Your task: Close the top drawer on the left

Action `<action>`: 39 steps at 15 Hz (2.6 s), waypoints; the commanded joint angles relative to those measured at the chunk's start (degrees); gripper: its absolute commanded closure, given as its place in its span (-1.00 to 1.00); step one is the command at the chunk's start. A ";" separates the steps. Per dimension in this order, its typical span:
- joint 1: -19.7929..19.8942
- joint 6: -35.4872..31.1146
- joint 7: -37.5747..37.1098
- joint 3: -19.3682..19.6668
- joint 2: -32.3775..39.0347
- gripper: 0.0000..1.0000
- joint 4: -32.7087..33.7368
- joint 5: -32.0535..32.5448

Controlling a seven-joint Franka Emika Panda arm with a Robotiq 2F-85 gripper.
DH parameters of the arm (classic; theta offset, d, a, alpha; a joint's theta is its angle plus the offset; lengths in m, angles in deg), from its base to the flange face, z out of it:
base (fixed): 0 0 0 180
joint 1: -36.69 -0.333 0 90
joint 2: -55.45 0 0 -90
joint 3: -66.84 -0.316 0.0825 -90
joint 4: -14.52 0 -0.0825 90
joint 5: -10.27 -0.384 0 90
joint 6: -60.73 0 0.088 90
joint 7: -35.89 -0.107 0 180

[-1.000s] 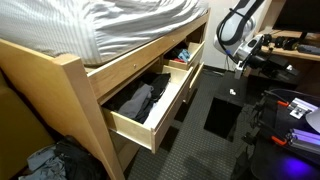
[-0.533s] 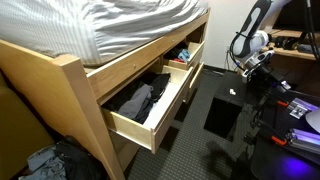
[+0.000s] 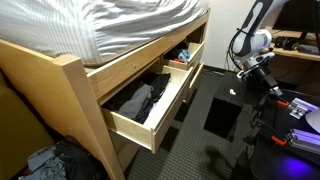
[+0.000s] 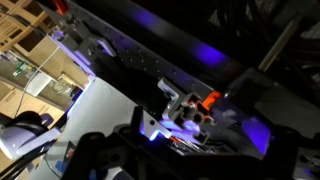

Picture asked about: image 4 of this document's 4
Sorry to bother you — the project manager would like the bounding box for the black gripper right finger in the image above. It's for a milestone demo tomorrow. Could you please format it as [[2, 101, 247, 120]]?
[[259, 124, 303, 180]]

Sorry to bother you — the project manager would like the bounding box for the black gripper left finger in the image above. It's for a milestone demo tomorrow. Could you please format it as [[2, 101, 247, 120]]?
[[61, 105, 181, 180]]

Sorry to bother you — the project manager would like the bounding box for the white box on desk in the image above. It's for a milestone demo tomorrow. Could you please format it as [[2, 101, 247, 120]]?
[[24, 71, 53, 98]]

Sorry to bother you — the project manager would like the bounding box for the aluminium extrusion bar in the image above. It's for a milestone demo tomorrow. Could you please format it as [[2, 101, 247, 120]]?
[[49, 29, 101, 78], [161, 92, 222, 145]]

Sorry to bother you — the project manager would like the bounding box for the wooden desk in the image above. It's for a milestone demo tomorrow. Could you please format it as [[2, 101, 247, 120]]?
[[0, 0, 88, 119]]

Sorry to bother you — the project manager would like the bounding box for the black perforated robot table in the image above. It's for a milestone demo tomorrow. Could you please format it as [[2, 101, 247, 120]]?
[[34, 0, 320, 159]]

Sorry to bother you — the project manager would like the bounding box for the black table cable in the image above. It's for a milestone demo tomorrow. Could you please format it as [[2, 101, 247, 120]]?
[[0, 139, 58, 180]]

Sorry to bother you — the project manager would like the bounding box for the aluminium angle bracket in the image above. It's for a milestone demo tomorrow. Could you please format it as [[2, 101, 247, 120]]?
[[156, 77, 182, 122], [87, 37, 118, 58]]

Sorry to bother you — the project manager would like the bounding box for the white cable on desk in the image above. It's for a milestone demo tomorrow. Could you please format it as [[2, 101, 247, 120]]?
[[14, 44, 62, 118]]

